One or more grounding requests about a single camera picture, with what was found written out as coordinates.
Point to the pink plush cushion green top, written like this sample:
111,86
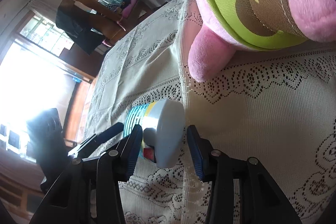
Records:
255,25

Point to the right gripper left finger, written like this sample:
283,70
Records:
87,191

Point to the cream lace tablecloth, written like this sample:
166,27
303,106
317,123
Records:
276,106

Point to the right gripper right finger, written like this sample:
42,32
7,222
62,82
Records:
261,199

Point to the white blue lotion bottle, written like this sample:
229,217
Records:
163,124

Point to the wooden chair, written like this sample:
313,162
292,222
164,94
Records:
89,24

